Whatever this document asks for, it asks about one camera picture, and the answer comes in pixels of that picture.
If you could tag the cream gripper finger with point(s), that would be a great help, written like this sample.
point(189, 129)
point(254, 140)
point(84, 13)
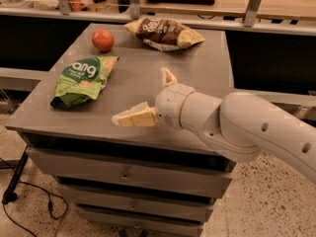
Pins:
point(139, 115)
point(168, 78)

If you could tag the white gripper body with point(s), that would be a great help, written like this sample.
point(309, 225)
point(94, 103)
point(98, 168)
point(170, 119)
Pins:
point(169, 106)

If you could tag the green rice chip bag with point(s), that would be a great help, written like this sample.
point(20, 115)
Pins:
point(83, 80)

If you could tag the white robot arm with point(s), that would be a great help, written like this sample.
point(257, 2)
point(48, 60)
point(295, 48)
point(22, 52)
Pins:
point(238, 127)

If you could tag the brown chip bag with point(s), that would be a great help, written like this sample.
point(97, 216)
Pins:
point(164, 34)

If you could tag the grey drawer cabinet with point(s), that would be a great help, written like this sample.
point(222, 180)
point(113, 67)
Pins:
point(88, 128)

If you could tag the top drawer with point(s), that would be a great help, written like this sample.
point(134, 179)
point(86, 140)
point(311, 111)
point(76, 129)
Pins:
point(129, 172)

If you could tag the drawer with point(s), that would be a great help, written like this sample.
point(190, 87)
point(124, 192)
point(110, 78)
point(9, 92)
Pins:
point(137, 202)
point(137, 221)
point(129, 172)

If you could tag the red apple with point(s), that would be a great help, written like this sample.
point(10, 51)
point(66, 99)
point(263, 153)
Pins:
point(103, 40)

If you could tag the middle drawer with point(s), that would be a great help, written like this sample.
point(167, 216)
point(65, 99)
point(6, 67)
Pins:
point(137, 202)

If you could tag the bottom drawer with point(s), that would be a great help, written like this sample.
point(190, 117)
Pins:
point(137, 221)

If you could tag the black stand leg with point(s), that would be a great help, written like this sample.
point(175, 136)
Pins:
point(17, 166)

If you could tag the metal bracket middle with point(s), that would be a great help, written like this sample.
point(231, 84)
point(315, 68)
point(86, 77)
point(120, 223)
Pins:
point(134, 9)

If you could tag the metal bracket right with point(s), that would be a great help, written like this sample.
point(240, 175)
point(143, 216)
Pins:
point(251, 13)

